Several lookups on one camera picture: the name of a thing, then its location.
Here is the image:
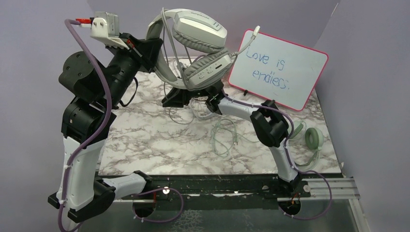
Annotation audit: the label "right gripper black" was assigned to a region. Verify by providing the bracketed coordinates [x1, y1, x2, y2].
[161, 77, 212, 109]

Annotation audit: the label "white headphones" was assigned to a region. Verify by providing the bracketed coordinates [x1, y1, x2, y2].
[188, 97, 217, 120]

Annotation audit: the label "grey headphones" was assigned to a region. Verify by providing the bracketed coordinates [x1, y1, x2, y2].
[146, 9, 234, 91]

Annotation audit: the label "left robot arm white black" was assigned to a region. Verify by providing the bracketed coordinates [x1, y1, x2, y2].
[48, 33, 163, 223]

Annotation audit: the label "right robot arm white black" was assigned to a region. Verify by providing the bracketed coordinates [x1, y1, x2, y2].
[161, 81, 301, 197]

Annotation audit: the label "green headphones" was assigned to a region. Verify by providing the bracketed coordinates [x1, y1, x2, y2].
[289, 121, 324, 172]

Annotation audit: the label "pink framed whiteboard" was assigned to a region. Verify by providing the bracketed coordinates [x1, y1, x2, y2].
[228, 33, 329, 111]

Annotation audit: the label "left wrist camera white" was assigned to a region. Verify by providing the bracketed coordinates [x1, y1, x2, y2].
[75, 11, 129, 50]

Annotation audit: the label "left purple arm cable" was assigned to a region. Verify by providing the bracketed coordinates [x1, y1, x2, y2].
[58, 18, 113, 232]

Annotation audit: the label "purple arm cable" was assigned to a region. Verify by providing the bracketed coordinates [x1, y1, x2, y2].
[58, 18, 113, 232]
[222, 93, 334, 221]

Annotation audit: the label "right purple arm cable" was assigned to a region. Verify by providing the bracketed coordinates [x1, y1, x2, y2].
[222, 93, 334, 221]

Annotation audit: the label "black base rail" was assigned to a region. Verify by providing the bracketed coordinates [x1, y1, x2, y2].
[123, 174, 311, 211]

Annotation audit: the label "aluminium frame rail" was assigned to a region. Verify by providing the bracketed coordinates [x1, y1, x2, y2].
[304, 178, 361, 200]

